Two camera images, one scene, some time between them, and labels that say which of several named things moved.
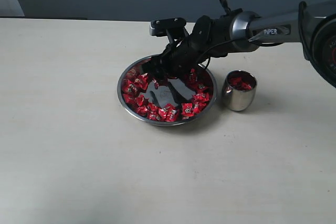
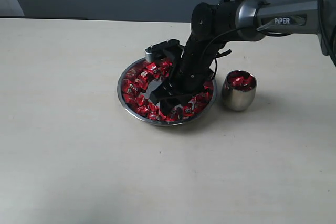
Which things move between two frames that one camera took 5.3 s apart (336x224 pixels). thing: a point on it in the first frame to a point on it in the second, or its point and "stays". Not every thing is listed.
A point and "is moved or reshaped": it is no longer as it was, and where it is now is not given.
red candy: (246, 86) is moved or reshaped
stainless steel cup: (239, 89) stays
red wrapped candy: (142, 110) stays
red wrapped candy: (187, 110) stays
